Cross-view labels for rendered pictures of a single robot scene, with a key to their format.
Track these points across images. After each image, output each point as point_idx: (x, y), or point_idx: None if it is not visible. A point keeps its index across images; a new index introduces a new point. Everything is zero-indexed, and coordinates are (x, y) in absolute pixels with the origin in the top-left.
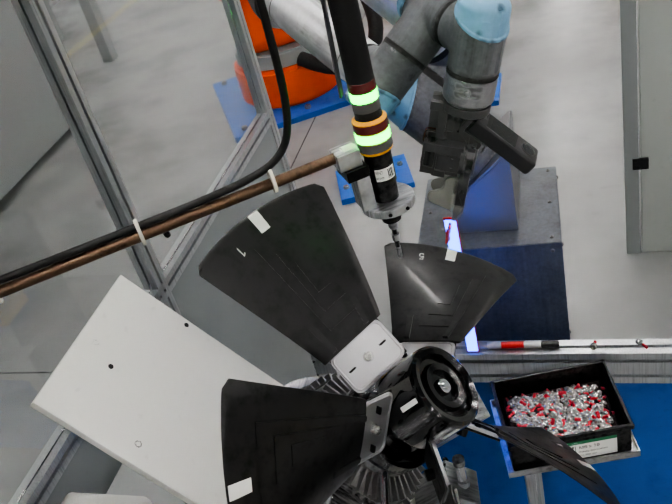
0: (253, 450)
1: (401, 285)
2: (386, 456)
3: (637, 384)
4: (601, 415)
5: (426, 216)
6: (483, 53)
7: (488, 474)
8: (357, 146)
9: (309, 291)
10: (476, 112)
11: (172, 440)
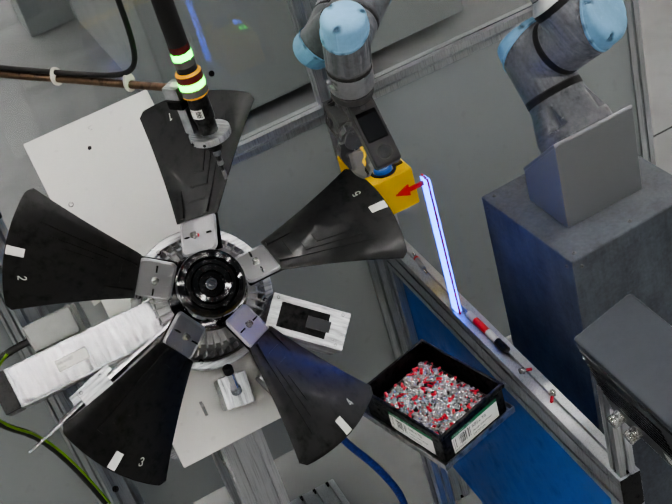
0: (32, 235)
1: (316, 206)
2: (172, 306)
3: None
4: (451, 421)
5: None
6: (329, 58)
7: (490, 442)
8: None
9: (189, 168)
10: (339, 100)
11: (96, 215)
